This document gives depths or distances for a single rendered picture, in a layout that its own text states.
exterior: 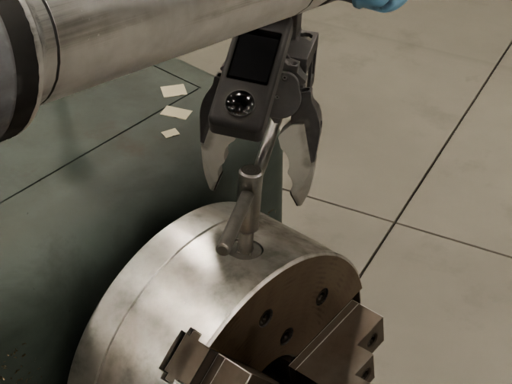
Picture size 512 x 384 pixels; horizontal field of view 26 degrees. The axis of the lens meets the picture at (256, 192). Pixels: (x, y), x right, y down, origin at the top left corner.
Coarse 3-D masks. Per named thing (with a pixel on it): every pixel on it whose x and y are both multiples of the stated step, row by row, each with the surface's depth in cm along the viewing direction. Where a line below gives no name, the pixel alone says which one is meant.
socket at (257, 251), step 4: (236, 244) 104; (256, 244) 104; (232, 248) 103; (236, 248) 103; (256, 248) 103; (260, 248) 104; (232, 252) 103; (252, 252) 103; (256, 252) 103; (260, 252) 103; (232, 256) 102; (236, 256) 102; (240, 256) 102; (244, 256) 102; (248, 256) 102; (252, 256) 102; (256, 256) 102
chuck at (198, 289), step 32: (224, 224) 106; (192, 256) 102; (224, 256) 102; (288, 256) 103; (320, 256) 105; (160, 288) 101; (192, 288) 100; (224, 288) 99; (256, 288) 99; (288, 288) 103; (320, 288) 108; (352, 288) 114; (128, 320) 100; (160, 320) 99; (192, 320) 98; (224, 320) 97; (256, 320) 101; (288, 320) 106; (320, 320) 111; (128, 352) 99; (160, 352) 98; (224, 352) 99; (256, 352) 103; (288, 352) 108
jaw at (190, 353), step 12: (192, 336) 98; (180, 348) 98; (192, 348) 98; (204, 348) 97; (180, 360) 98; (192, 360) 97; (204, 360) 97; (216, 360) 98; (228, 360) 97; (168, 372) 98; (180, 372) 97; (192, 372) 97; (204, 372) 98; (216, 372) 97; (228, 372) 97; (240, 372) 96; (252, 372) 99
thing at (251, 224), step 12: (240, 168) 99; (252, 168) 99; (240, 180) 98; (252, 180) 98; (240, 192) 99; (252, 192) 99; (252, 204) 99; (252, 216) 100; (240, 228) 101; (252, 228) 101; (240, 240) 102; (252, 240) 102; (240, 252) 103
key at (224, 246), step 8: (272, 120) 107; (280, 120) 107; (272, 128) 106; (264, 136) 106; (272, 136) 106; (264, 144) 105; (272, 144) 105; (264, 152) 104; (256, 160) 103; (264, 160) 103; (264, 168) 103; (248, 192) 98; (240, 200) 97; (248, 200) 97; (240, 208) 96; (248, 208) 97; (232, 216) 95; (240, 216) 95; (232, 224) 94; (240, 224) 95; (224, 232) 93; (232, 232) 93; (224, 240) 92; (232, 240) 92; (216, 248) 91; (224, 248) 91
